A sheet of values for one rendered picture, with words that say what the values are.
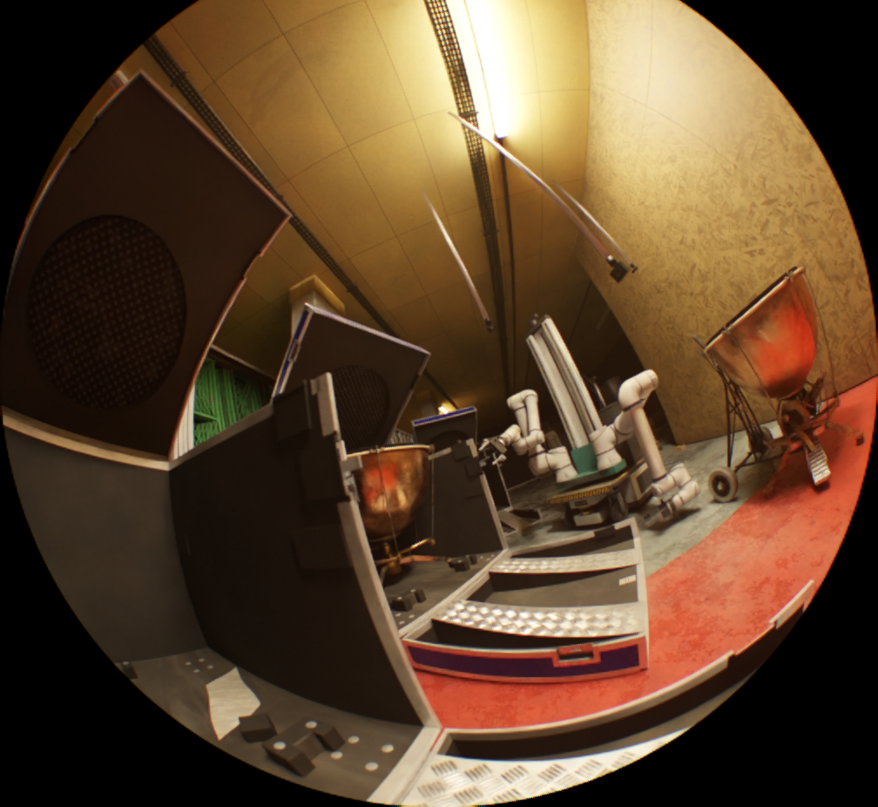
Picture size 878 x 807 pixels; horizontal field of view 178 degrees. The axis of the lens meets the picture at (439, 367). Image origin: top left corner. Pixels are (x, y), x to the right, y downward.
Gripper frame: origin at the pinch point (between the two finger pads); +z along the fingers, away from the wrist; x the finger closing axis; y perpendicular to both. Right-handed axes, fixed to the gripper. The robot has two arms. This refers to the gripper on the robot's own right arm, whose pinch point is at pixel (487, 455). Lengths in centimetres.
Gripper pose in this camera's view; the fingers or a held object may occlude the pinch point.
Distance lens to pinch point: 196.3
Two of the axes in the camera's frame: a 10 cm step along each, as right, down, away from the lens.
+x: 6.6, 6.2, -4.3
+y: 1.4, -6.6, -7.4
